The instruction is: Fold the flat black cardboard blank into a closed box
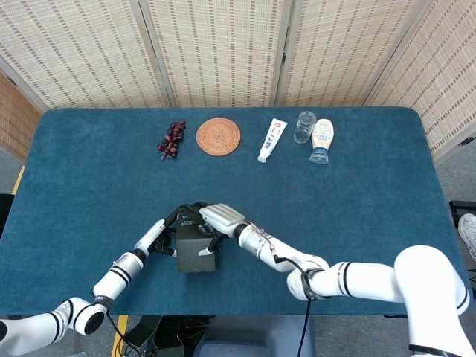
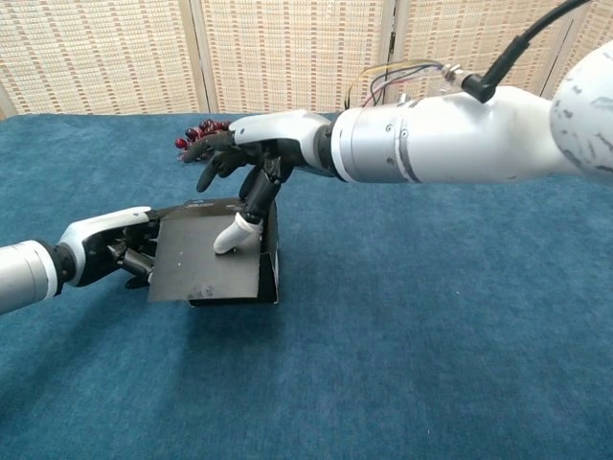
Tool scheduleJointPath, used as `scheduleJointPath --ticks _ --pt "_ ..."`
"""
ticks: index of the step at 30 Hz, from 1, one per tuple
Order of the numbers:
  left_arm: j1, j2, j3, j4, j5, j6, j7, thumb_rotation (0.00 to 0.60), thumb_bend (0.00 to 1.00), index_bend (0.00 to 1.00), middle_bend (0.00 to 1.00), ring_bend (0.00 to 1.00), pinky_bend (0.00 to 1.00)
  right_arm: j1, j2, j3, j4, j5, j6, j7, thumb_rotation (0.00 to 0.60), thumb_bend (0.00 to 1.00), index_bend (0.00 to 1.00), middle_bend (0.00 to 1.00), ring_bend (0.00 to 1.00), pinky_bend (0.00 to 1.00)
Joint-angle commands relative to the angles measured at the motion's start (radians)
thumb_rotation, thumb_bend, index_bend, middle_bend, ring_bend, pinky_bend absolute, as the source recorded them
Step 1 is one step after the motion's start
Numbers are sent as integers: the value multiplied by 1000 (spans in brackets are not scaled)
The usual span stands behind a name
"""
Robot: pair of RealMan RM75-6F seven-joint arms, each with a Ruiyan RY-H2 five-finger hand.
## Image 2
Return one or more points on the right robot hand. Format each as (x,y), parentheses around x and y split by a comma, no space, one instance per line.
(268,129)

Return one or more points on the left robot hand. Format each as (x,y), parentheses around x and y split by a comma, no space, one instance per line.
(91,235)

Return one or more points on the black cardboard box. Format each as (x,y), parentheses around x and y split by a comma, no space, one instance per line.
(206,259)

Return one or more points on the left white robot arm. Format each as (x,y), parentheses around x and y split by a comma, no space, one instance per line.
(26,278)

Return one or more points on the blue carpeted table surface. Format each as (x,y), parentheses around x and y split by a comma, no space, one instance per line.
(383,335)

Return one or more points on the dark red grape bunch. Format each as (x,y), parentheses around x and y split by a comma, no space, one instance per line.
(191,136)

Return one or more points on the beige woven folding screen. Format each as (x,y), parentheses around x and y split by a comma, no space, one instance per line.
(191,52)

